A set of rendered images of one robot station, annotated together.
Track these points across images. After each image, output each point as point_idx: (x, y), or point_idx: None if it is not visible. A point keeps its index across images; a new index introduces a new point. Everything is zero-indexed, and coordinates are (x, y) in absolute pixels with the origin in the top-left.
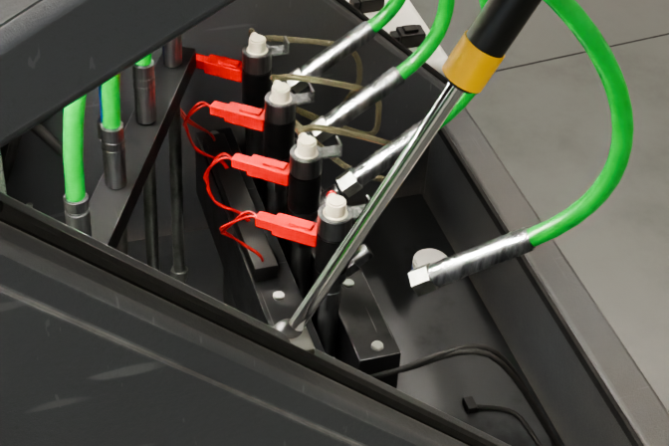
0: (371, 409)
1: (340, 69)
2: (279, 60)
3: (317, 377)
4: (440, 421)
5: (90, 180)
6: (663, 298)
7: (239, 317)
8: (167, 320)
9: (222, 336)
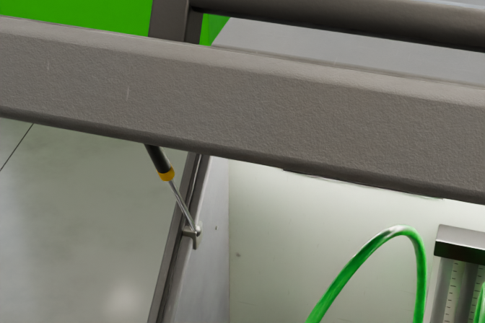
0: (165, 257)
1: None
2: None
3: (175, 231)
4: (162, 298)
5: None
6: None
7: (195, 202)
8: (185, 164)
9: (183, 187)
